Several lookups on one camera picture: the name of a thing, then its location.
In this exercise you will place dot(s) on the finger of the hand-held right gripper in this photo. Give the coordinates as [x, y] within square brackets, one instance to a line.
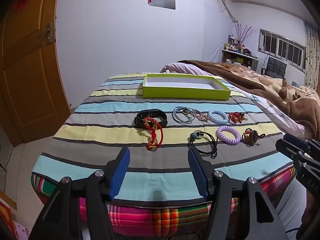
[287, 146]
[296, 140]

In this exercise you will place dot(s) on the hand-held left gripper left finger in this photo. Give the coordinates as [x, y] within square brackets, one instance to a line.
[121, 170]

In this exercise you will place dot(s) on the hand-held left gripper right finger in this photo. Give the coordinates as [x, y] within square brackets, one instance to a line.
[196, 170]

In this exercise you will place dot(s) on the black smart band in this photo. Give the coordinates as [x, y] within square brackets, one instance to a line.
[160, 115]

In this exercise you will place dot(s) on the green cardboard box tray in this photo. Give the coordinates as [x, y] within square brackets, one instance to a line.
[175, 92]

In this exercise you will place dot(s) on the person's leg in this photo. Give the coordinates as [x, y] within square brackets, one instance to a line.
[292, 210]

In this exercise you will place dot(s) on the plaid mattress pad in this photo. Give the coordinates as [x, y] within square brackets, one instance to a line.
[150, 217]

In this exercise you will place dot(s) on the brown patterned blanket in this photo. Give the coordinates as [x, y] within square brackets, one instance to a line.
[275, 87]

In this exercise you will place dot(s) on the black chair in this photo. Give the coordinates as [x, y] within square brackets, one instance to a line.
[276, 66]

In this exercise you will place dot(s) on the patterned curtain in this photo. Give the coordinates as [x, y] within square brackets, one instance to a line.
[311, 55]

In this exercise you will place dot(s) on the barred window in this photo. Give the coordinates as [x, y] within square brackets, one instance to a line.
[282, 46]

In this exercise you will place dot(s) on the wooden shelf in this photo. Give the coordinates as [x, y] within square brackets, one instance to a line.
[240, 57]

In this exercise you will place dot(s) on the row of bottles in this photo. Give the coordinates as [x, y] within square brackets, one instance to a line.
[233, 45]

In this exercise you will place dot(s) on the pink floral box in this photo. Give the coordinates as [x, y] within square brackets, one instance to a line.
[21, 231]

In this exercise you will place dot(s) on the decorative branches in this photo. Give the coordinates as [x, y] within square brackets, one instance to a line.
[243, 31]

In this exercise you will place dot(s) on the wooden door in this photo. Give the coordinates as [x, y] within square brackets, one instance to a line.
[27, 80]

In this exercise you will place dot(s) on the air conditioner pipe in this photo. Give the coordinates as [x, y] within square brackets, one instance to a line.
[228, 8]

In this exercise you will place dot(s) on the metal door latch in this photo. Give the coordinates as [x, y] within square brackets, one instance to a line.
[48, 32]

